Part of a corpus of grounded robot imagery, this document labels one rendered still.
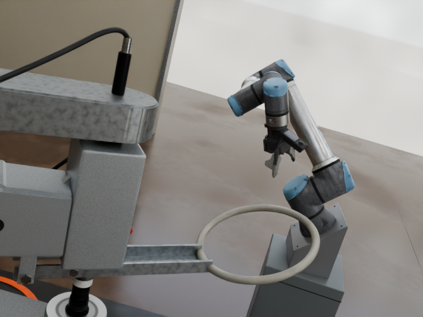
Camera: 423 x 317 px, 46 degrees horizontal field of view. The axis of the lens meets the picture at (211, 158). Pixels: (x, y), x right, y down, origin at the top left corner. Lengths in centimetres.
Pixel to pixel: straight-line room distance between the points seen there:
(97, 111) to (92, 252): 47
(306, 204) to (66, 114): 141
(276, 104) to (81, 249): 85
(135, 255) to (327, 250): 104
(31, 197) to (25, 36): 588
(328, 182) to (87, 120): 136
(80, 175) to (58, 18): 564
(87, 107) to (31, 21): 587
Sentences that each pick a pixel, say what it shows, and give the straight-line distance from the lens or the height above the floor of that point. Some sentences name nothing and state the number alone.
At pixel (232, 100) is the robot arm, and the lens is 197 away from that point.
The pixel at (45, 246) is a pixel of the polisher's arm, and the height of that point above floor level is 120.
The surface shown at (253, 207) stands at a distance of 217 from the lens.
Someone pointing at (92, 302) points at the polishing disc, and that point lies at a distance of 196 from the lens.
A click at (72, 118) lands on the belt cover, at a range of 144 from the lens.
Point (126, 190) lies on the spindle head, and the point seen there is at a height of 141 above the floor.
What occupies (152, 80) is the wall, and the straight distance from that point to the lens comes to 661.
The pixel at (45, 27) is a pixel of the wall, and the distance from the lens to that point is 717.
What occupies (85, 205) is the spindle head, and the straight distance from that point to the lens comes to 156.
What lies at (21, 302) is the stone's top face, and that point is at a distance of 203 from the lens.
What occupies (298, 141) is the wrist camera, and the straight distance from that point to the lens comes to 190.
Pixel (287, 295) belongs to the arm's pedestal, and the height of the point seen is 73.
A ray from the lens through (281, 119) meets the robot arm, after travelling 186.
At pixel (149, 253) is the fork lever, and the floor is 108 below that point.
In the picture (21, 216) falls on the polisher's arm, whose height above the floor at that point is 130.
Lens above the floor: 206
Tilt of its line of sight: 19 degrees down
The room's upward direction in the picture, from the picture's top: 15 degrees clockwise
